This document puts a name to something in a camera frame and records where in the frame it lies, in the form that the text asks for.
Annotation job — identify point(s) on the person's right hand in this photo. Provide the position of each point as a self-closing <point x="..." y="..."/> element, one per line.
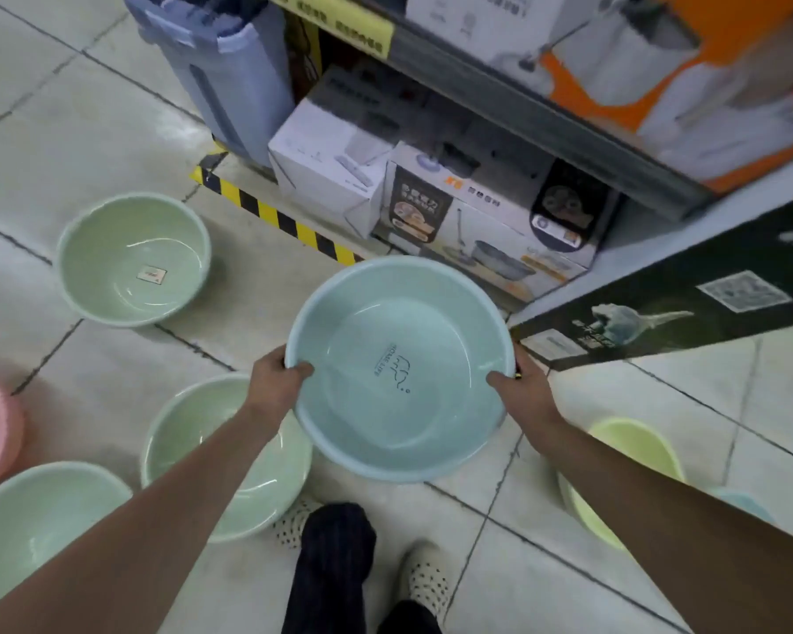
<point x="529" y="399"/>

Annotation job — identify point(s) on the person's left hand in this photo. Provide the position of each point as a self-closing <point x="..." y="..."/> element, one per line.
<point x="274" y="389"/>

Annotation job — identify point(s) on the mint green labelled basin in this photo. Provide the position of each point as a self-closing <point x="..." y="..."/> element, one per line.
<point x="92" y="257"/>
<point x="26" y="521"/>
<point x="191" y="409"/>

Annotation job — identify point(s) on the wide teal elephant-print basin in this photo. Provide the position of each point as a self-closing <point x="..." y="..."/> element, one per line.
<point x="449" y="323"/>

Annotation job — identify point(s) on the green panda-sticker basin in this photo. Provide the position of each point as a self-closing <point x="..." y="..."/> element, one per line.
<point x="641" y="442"/>

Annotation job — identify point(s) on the small teal labelled basin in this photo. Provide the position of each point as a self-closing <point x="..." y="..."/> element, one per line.
<point x="743" y="505"/>

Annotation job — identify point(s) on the person's right forearm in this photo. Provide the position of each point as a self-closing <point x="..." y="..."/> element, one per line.
<point x="700" y="548"/>

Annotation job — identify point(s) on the person's left forearm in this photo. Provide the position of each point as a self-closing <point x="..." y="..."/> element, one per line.
<point x="119" y="554"/>

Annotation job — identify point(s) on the person's left cream clog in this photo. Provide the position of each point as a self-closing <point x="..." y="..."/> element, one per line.
<point x="294" y="524"/>

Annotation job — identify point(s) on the person's cream clog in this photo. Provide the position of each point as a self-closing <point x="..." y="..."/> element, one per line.
<point x="426" y="581"/>
<point x="294" y="524"/>

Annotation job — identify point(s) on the person's right cream clog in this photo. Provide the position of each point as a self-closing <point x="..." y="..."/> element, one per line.
<point x="426" y="581"/>

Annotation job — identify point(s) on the yellow black hazard tape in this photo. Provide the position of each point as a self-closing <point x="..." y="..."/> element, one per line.
<point x="267" y="214"/>

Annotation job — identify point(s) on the black printed display box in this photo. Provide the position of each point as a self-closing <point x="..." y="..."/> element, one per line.
<point x="661" y="283"/>

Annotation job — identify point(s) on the white picture-printed mop box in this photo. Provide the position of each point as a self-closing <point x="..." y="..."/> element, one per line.
<point x="502" y="217"/>

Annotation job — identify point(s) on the dark pinstriped trousers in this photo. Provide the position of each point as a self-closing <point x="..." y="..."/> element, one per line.
<point x="334" y="567"/>

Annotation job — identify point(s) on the blue grey mop bucket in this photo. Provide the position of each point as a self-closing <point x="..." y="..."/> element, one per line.
<point x="238" y="92"/>

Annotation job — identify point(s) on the plain white carton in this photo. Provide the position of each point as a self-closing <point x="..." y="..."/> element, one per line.
<point x="449" y="19"/>

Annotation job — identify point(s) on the orange white carton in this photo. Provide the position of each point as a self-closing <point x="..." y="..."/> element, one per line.
<point x="733" y="13"/>

